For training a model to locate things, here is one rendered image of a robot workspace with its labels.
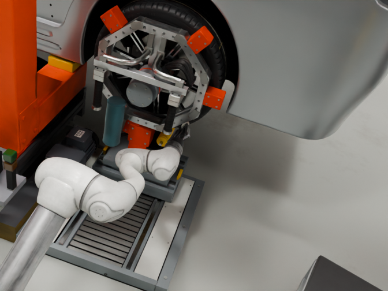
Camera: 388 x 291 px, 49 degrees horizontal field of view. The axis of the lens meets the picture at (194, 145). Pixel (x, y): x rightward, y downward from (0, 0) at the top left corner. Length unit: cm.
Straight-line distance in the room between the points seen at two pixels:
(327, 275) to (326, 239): 69
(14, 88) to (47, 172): 53
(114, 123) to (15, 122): 45
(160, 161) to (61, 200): 59
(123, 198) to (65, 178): 19
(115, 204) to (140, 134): 91
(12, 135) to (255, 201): 157
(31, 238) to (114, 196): 28
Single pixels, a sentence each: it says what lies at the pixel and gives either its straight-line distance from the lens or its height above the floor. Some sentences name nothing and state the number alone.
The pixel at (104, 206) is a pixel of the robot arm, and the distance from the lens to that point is 135.
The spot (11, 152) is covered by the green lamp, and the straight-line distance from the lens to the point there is 188.
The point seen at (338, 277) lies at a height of 34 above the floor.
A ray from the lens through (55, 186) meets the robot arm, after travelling 143.
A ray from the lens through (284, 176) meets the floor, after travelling 314.
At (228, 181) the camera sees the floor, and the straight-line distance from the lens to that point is 291.
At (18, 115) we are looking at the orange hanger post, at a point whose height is 73.
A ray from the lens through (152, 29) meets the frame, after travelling 195.
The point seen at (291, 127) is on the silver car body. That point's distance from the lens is 215.
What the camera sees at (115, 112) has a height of 70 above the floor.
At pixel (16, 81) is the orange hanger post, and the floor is 91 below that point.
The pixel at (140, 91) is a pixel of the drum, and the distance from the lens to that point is 193.
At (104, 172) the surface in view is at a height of 14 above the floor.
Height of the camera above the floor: 191
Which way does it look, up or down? 38 degrees down
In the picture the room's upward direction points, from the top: 16 degrees clockwise
